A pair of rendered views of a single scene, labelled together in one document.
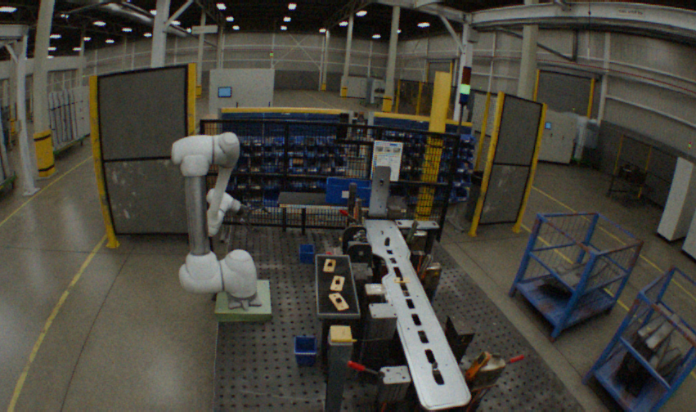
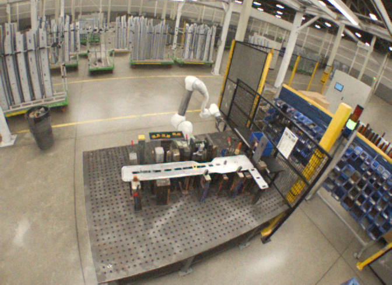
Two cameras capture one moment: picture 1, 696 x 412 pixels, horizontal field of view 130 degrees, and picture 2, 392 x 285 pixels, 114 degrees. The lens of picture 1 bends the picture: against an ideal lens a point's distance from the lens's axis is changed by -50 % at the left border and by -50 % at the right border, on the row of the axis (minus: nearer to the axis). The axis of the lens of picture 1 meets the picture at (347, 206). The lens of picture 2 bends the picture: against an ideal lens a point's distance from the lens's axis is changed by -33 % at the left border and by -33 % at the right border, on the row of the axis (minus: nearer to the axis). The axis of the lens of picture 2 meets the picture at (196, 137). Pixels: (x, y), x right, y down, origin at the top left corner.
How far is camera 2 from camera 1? 1.85 m
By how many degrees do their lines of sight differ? 64
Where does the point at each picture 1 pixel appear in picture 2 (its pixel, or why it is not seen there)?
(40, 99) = (239, 37)
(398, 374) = (133, 156)
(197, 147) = (189, 80)
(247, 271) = (183, 128)
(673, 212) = not seen: outside the picture
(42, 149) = not seen: hidden behind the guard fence
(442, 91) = (335, 118)
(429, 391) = (129, 169)
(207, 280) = (174, 122)
